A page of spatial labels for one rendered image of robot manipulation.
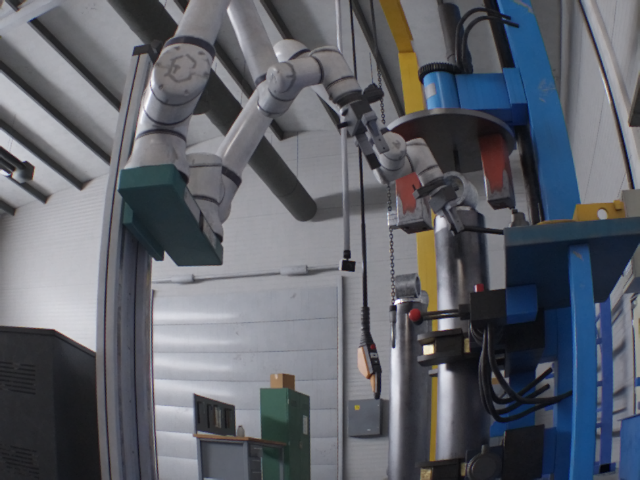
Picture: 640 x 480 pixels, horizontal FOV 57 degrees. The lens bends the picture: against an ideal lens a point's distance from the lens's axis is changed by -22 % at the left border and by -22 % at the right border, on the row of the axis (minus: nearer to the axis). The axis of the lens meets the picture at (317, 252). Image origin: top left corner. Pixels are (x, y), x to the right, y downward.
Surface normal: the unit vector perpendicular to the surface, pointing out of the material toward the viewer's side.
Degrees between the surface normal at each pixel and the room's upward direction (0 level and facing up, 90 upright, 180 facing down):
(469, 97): 90
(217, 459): 90
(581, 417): 90
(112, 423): 90
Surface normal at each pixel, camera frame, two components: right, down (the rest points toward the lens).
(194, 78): 0.40, -0.13
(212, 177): 0.76, -0.19
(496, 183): -0.49, -0.26
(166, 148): 0.41, -0.61
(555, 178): -0.26, -0.29
